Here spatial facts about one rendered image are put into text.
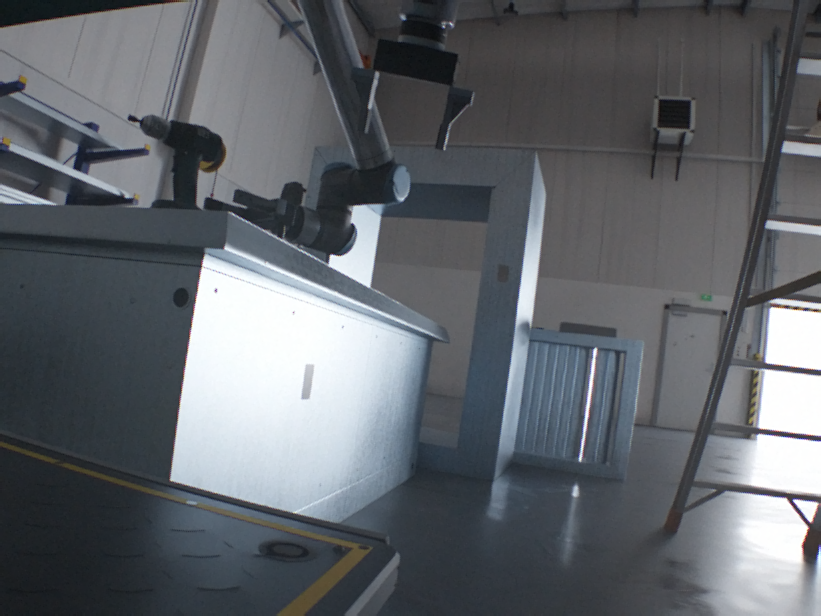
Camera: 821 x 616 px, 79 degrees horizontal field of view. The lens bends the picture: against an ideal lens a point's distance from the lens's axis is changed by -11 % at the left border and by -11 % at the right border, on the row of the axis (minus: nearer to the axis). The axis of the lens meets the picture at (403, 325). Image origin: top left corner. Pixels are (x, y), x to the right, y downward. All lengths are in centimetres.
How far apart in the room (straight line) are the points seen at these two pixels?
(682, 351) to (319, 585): 1021
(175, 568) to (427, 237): 1088
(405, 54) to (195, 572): 78
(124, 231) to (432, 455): 200
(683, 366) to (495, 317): 807
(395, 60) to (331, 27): 29
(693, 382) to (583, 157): 461
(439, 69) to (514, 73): 1128
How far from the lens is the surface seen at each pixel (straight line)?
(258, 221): 126
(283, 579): 38
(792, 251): 1120
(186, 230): 86
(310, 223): 129
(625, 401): 324
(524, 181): 274
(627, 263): 1064
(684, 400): 1048
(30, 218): 111
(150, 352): 91
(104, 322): 98
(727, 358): 194
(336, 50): 121
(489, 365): 258
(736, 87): 1219
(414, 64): 93
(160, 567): 39
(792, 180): 1159
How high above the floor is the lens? 47
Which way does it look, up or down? 4 degrees up
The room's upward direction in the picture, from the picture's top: 8 degrees clockwise
